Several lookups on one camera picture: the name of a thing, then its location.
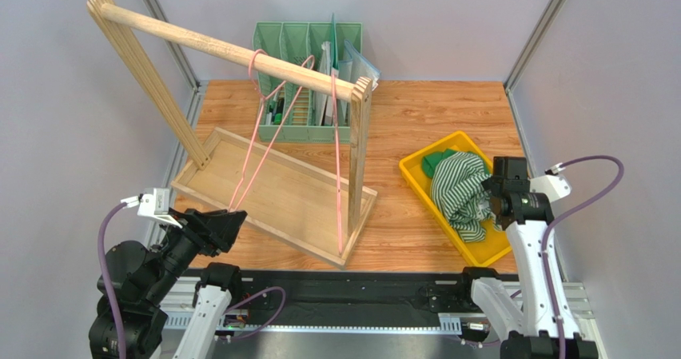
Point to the yellow plastic tray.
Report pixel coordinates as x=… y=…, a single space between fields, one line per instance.
x=496 y=244

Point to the wooden clothes rack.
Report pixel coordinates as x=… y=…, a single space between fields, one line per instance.
x=285 y=198

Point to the green white striped tank top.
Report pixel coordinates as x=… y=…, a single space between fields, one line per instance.
x=457 y=193

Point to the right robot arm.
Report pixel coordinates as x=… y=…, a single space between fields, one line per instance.
x=543 y=326

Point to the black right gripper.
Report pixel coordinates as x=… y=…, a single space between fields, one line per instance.
x=492 y=203

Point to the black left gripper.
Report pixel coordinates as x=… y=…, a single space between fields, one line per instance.
x=211 y=230

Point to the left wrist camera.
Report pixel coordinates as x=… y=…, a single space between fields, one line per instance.
x=153 y=203

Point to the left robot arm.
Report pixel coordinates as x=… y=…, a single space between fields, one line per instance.
x=135 y=279

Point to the pink wire hanger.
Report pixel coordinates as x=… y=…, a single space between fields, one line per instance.
x=340 y=234

